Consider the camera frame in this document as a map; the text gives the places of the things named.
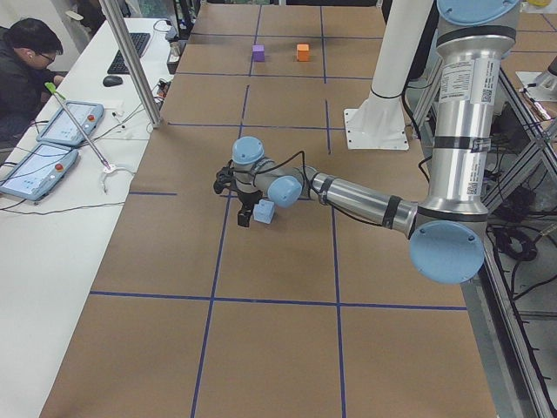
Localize white central pillar mount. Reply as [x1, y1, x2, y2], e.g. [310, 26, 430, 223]
[344, 0, 433, 151]

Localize blue block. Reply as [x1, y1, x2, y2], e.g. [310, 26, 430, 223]
[252, 199, 275, 225]

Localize purple block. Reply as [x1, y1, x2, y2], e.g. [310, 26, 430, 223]
[252, 44, 265, 62]

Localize aluminium frame post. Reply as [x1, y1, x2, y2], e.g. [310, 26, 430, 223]
[99, 0, 162, 129]

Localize reacher grabber stick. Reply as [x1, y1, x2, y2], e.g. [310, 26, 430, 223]
[44, 82, 135, 193]

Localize seated person in black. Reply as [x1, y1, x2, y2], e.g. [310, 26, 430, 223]
[1, 17, 64, 146]

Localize far teach pendant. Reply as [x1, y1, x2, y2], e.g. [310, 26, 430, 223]
[37, 101, 104, 147]

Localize near teach pendant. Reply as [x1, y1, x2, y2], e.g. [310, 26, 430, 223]
[1, 142, 79, 201]

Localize black computer mouse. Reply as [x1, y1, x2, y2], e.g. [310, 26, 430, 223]
[102, 75, 124, 87]

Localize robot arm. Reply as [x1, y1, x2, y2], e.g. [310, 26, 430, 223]
[214, 1, 520, 284]

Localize orange block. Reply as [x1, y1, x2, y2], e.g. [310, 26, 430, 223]
[296, 44, 311, 62]

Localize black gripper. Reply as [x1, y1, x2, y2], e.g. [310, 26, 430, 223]
[237, 191, 261, 226]

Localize black keyboard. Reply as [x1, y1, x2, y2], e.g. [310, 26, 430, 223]
[106, 31, 151, 75]

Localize teach pendant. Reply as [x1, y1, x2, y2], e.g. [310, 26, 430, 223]
[1, 142, 79, 201]
[37, 101, 104, 147]

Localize metal cup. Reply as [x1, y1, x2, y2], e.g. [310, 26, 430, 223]
[168, 41, 181, 63]

